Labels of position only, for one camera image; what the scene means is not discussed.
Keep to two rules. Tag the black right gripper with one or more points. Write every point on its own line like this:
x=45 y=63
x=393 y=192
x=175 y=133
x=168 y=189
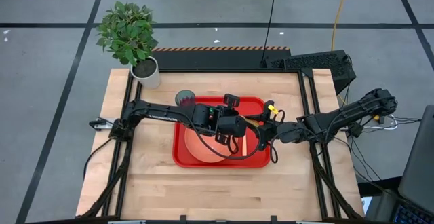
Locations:
x=288 y=132

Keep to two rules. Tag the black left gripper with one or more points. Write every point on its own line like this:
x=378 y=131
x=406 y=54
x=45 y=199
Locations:
x=234 y=125

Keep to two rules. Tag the orange plastic plate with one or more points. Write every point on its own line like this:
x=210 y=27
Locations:
x=203 y=149

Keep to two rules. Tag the blue faceted plastic cup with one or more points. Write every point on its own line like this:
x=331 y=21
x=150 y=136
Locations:
x=184 y=96

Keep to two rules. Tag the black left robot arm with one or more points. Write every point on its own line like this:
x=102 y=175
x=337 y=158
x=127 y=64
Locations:
x=162 y=112

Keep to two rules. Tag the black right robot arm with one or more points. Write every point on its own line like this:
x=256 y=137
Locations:
x=356 y=112

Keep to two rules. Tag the red plastic tray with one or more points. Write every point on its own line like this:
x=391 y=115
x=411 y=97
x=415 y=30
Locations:
x=179 y=142

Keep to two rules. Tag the black perforated computer case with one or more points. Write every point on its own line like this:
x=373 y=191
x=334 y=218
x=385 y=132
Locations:
x=315 y=62

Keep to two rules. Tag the white plant pot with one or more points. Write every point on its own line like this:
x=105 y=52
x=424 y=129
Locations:
x=152 y=81

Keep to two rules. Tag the grey laptop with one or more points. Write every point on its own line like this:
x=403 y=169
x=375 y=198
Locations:
x=420 y=156

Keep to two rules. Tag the green leafy plant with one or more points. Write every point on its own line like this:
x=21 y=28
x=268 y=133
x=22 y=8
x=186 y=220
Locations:
x=127 y=30

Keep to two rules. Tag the black aluminium table frame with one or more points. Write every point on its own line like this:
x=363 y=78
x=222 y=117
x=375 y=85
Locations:
x=220 y=70

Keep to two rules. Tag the silver arm base bracket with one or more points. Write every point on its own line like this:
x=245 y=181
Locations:
x=100 y=124

